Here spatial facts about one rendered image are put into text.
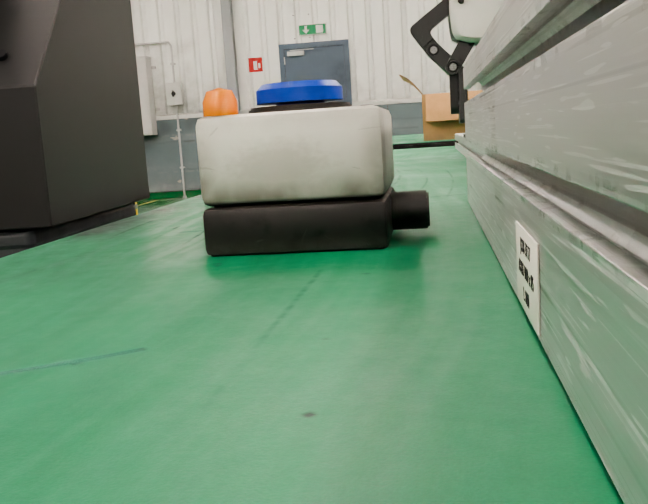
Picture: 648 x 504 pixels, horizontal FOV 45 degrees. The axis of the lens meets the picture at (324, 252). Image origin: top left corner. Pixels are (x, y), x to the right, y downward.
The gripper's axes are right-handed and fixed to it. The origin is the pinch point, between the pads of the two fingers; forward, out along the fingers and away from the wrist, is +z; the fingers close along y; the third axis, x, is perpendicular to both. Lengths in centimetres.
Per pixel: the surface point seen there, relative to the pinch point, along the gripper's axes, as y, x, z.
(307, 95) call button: 12.4, 33.4, -0.4
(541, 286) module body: 5, 52, 5
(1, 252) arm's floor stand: 36.0, 19.0, 7.8
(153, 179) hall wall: 416, -1069, 54
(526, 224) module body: 5.0, 49.4, 3.6
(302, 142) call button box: 12.4, 35.5, 1.6
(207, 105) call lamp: 16.4, 35.1, -0.2
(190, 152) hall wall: 355, -1070, 18
